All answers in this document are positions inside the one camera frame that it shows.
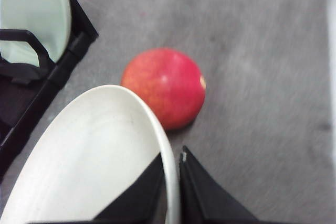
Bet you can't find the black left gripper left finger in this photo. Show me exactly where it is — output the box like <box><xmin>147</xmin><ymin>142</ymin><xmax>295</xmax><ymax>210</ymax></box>
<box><xmin>71</xmin><ymin>153</ymin><xmax>168</xmax><ymax>224</ymax></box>

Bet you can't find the white plate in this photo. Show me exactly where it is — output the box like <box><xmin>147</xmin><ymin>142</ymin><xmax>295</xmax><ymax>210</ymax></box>
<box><xmin>0</xmin><ymin>86</ymin><xmax>181</xmax><ymax>224</ymax></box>

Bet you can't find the red pomegranate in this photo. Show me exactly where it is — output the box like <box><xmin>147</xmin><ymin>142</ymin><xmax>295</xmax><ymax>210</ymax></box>
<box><xmin>121</xmin><ymin>47</ymin><xmax>206</xmax><ymax>130</ymax></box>

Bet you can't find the black plate rack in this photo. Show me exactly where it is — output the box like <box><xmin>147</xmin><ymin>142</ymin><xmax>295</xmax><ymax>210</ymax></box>
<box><xmin>0</xmin><ymin>0</ymin><xmax>98</xmax><ymax>174</ymax></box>

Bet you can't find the light green plate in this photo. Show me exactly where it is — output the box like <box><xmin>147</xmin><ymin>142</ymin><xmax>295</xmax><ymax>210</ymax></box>
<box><xmin>0</xmin><ymin>0</ymin><xmax>71</xmax><ymax>67</ymax></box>

